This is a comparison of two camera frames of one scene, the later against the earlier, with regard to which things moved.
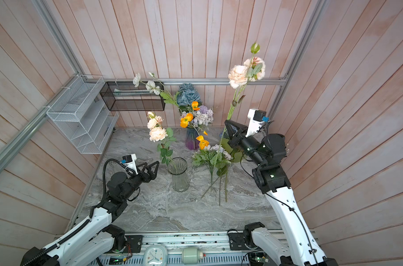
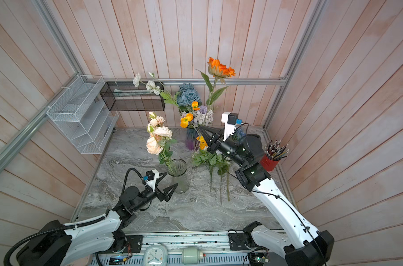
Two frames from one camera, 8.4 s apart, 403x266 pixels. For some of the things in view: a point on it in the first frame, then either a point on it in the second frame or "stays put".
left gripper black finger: [148, 172] to [168, 192]
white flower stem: [155, 86] stays put
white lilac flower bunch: [217, 160] stays put
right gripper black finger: [234, 132] to [208, 132]
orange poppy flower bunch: [188, 117] stays put
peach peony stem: [239, 76] to [154, 147]
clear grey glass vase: [177, 167] stays put
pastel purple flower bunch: [203, 116] stays put
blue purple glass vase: [191, 142] stays put
